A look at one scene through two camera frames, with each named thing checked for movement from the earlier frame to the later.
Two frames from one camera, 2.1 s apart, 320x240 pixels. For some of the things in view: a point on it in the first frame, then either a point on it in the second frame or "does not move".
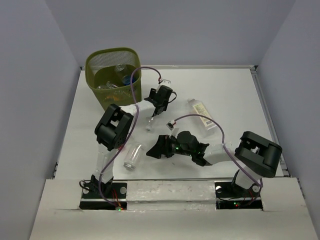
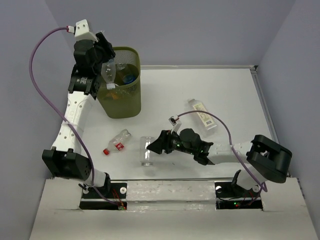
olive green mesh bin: (109, 69) does not move
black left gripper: (153, 92) to (107, 51)
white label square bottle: (197, 107) does not move
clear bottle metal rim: (132, 157) to (146, 156)
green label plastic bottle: (149, 125) to (108, 71)
